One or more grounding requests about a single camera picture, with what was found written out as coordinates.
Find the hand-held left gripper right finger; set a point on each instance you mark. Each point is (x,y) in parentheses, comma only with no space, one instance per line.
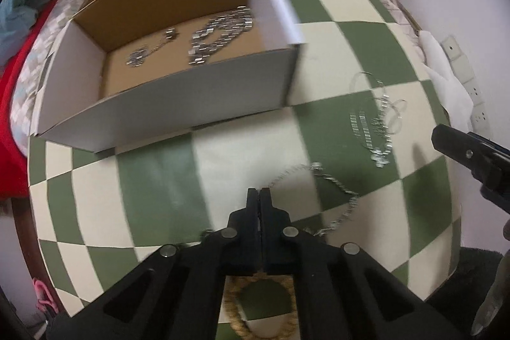
(266,212)

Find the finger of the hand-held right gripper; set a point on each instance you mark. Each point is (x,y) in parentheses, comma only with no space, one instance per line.
(458,147)
(498,198)

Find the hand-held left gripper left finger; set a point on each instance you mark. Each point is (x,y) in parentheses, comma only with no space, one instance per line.
(253,212)

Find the white cardboard box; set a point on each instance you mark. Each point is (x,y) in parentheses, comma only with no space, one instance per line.
(179,105)

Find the white cloth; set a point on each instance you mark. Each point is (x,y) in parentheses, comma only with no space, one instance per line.
(442,85)

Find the white power strip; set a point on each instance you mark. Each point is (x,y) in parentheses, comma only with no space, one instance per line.
(464,65)

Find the dark rug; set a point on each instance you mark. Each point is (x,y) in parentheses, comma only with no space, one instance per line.
(466,284)

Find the green checkered tablecloth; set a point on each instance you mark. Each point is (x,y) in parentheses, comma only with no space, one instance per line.
(159,196)

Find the red blanket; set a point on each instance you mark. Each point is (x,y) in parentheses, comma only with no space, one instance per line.
(12,117)

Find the grey patterned quilt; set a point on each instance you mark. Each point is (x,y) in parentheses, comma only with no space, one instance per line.
(51,25)

